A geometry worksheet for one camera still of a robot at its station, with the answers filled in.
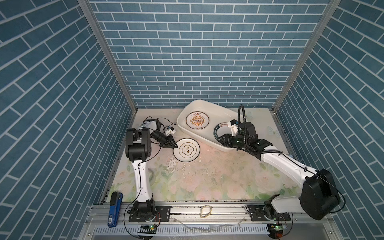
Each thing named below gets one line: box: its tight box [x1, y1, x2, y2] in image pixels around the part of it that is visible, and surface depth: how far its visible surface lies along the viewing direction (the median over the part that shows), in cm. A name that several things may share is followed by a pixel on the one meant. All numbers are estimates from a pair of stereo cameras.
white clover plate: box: [173, 137, 201, 162], surface depth 98 cm
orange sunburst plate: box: [185, 111, 210, 130], surface depth 114 cm
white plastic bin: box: [176, 99, 239, 151], surface depth 114 cm
